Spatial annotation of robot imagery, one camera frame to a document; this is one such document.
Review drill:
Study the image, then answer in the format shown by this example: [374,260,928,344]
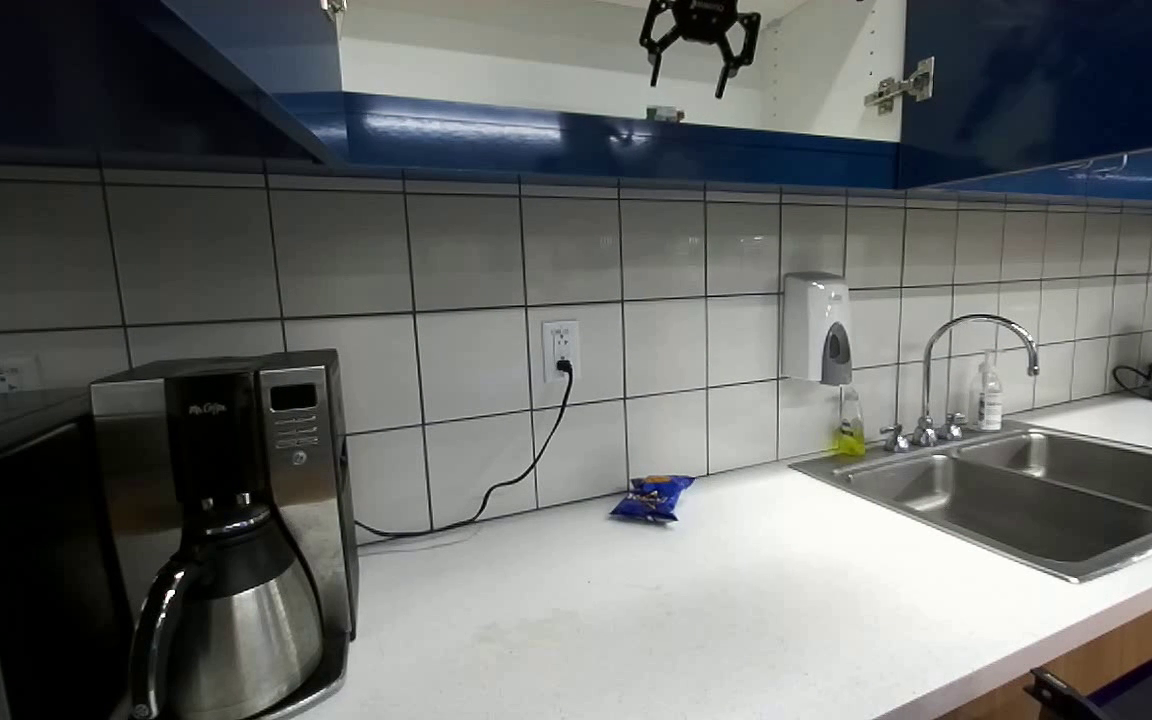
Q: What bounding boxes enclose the steel coffee maker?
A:
[94,351,359,720]

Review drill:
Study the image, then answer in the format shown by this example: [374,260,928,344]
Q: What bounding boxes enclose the black power cord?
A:
[355,357,580,542]

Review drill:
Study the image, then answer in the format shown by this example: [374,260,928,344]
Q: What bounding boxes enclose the white soap dispenser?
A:
[780,276,854,384]

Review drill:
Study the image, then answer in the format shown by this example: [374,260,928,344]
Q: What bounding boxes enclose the stainless steel sink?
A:
[804,427,1152,581]

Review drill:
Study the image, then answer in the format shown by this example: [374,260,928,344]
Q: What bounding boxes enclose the metal cabinet hinge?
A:
[865,55,937,114]

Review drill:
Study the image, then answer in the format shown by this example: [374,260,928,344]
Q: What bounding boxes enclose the black microwave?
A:
[0,400,133,720]

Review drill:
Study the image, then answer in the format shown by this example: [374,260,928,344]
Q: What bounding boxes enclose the white wall outlet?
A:
[539,319,580,384]

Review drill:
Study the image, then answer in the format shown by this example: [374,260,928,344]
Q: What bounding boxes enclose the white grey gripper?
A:
[640,0,759,98]

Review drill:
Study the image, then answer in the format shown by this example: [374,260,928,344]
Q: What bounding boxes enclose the blue upper cabinet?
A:
[298,0,1152,202]

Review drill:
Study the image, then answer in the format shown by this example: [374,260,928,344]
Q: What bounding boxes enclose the steel coffee carafe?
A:
[127,494,324,720]

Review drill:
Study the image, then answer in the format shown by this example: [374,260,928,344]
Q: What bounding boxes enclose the blue open cabinet door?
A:
[124,0,340,158]

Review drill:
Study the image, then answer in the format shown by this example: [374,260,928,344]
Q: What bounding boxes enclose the white small bottle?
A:
[981,357,1005,433]

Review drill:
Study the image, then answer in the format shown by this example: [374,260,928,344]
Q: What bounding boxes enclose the chrome faucet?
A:
[883,312,1039,450]

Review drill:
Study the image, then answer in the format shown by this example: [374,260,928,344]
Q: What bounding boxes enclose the yellow dish soap bottle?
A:
[833,387,867,459]

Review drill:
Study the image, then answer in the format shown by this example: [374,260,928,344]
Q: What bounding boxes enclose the blue snack packet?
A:
[613,477,694,525]

